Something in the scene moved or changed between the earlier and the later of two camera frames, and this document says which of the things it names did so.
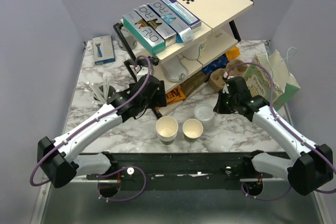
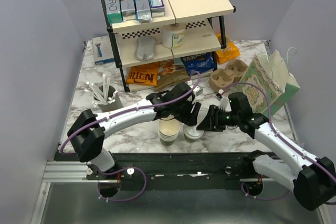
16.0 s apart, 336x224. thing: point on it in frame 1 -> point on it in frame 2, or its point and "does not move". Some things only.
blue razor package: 103,50 does not move
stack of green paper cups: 166,128 does not move
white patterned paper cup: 195,51 -> 172,35
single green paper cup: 192,129 does not move
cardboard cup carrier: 234,67 does not move
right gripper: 219,107 -> 210,124
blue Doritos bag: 219,63 -> 201,62
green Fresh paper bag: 258,78 does not move
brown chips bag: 190,85 -> 170,72
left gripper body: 157,100 -> 182,113
